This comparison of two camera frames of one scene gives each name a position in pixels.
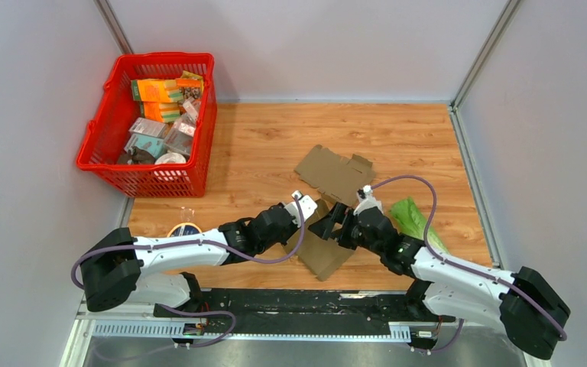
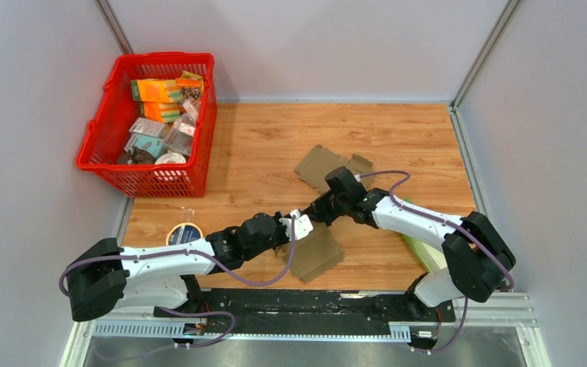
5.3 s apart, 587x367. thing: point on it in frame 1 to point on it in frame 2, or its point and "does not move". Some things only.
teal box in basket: x=154 y=147 does not move
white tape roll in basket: x=170 y=158 does not move
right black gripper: x=323 y=228 to x=317 y=212
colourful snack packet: x=192 y=84 does not move
